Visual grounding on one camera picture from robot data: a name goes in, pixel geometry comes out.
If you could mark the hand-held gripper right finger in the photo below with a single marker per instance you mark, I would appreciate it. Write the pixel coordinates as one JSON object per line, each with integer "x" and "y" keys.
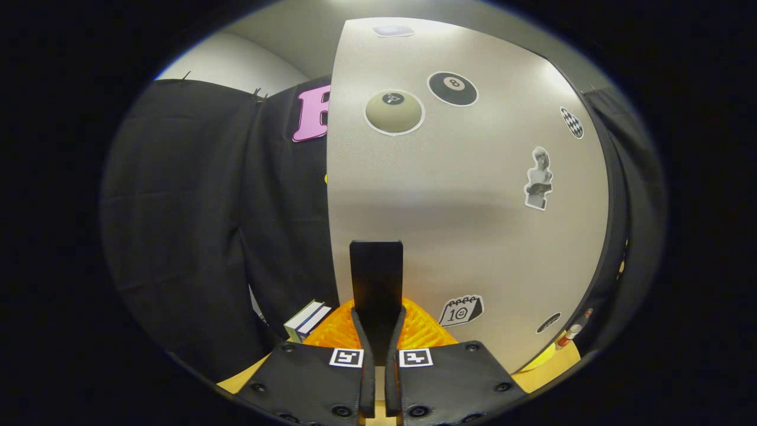
{"x": 392, "y": 384}

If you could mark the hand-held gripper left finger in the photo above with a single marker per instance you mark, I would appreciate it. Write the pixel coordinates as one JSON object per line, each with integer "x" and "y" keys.
{"x": 368, "y": 384}

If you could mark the beige shoe cabinet door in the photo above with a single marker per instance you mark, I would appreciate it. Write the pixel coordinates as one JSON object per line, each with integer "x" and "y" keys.
{"x": 473, "y": 236}

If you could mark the dark grey shoe cabinet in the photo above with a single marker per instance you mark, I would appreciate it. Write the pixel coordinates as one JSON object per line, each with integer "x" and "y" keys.
{"x": 615, "y": 236}

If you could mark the blue spine book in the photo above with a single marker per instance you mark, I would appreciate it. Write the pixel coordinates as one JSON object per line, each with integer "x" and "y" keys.
{"x": 316, "y": 319}

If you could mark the green spine book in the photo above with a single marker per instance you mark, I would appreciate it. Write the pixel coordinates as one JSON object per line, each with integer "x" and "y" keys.
{"x": 301, "y": 313}

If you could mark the white paper sheet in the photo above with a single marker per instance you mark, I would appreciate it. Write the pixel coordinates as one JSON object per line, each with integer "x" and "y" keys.
{"x": 255, "y": 307}

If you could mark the yellow round object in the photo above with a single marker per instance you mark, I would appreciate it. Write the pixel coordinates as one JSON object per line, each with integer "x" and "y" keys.
{"x": 535, "y": 361}

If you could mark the red white pen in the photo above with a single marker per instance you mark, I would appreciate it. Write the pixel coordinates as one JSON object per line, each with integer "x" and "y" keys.
{"x": 571, "y": 336}

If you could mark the black backdrop cloth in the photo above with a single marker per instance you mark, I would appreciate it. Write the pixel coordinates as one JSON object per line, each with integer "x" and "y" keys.
{"x": 177, "y": 236}

